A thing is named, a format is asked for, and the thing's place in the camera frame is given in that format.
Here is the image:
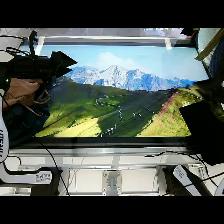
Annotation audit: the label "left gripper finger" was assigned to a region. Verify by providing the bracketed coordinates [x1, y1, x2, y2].
[49, 50, 79, 67]
[53, 66, 73, 80]

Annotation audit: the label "black pants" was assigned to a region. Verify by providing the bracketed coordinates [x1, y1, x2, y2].
[179, 99, 224, 167]

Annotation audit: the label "black garment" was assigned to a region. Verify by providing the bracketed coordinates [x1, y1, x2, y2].
[5, 55, 38, 81]

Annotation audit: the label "silver frame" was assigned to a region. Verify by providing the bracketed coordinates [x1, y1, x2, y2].
[0, 33, 224, 197]

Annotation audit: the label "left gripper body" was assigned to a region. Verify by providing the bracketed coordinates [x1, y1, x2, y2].
[33, 54, 60, 80]

